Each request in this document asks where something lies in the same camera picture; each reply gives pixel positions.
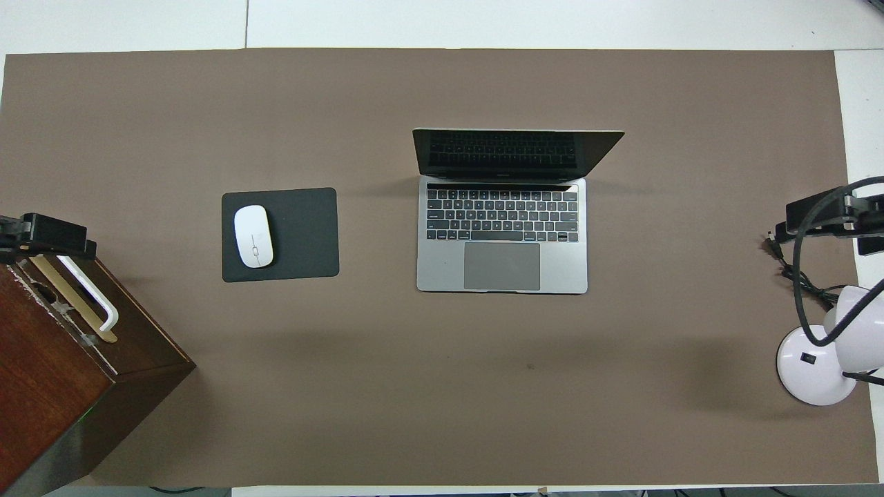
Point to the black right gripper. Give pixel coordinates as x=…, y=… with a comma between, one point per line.
x=867, y=214

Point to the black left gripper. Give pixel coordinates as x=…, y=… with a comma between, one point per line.
x=10, y=238

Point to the silver grey laptop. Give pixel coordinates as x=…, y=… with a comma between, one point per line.
x=502, y=266

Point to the dark brown wooden box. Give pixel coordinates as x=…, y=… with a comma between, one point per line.
x=55, y=373

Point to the white desk lamp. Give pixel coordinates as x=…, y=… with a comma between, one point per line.
x=808, y=373

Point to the white computer mouse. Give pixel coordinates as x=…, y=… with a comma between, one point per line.
x=253, y=236

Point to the black mouse pad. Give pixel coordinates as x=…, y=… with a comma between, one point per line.
x=304, y=235

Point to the brown table mat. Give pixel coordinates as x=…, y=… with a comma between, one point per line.
x=442, y=386

